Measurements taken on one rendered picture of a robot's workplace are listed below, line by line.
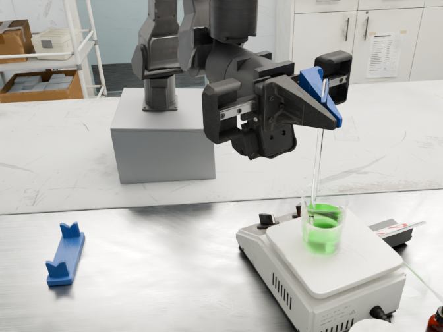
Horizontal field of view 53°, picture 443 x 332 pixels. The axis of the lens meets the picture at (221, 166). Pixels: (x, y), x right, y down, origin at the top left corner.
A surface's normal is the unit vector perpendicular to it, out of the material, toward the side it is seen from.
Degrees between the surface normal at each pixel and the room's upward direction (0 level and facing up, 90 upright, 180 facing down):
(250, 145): 72
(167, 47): 105
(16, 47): 88
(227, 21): 88
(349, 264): 0
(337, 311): 90
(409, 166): 0
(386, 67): 90
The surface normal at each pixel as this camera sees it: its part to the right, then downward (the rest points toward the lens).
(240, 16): 0.26, 0.50
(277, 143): 0.48, 0.15
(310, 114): -0.67, 0.42
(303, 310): -0.92, 0.23
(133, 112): 0.04, -0.84
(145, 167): 0.05, 0.53
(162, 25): 0.47, 0.45
